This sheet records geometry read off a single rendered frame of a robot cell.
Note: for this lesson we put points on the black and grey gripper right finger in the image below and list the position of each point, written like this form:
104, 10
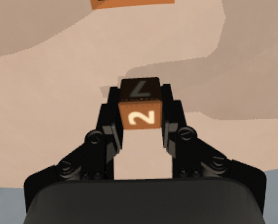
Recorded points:
189, 152

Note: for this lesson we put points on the orange number cube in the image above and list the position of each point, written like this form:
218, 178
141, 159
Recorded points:
140, 103

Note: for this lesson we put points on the brown wooden tray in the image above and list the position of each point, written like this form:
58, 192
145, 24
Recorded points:
102, 4

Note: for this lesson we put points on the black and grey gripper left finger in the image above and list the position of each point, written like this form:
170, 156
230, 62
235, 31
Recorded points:
100, 144

